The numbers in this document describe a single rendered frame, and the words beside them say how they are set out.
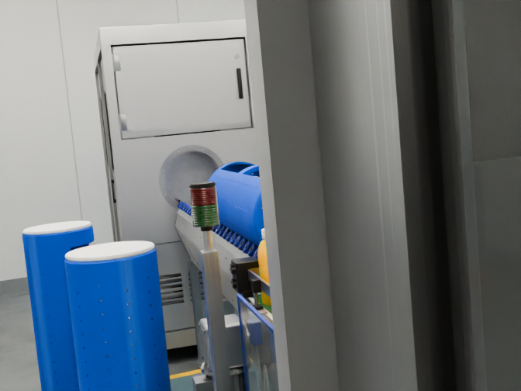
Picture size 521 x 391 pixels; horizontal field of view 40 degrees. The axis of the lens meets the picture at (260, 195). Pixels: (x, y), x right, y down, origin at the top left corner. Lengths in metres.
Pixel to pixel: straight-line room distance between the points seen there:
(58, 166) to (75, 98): 0.67
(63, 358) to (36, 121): 4.25
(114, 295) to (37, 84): 5.03
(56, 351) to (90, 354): 0.82
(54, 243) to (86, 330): 0.79
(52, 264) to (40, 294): 0.14
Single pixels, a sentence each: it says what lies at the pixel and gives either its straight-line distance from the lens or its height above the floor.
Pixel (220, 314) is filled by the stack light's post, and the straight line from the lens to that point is 1.72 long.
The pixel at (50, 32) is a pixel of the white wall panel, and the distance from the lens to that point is 7.17.
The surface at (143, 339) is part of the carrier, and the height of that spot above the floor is 0.77.
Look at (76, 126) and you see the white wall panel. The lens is 7.11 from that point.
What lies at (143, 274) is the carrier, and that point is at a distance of 2.23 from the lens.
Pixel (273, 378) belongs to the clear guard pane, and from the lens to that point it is 1.64.
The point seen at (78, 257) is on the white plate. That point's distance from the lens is 2.23.
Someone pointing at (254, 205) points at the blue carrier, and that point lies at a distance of 2.19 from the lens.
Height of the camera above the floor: 1.39
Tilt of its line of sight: 6 degrees down
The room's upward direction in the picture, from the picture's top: 5 degrees counter-clockwise
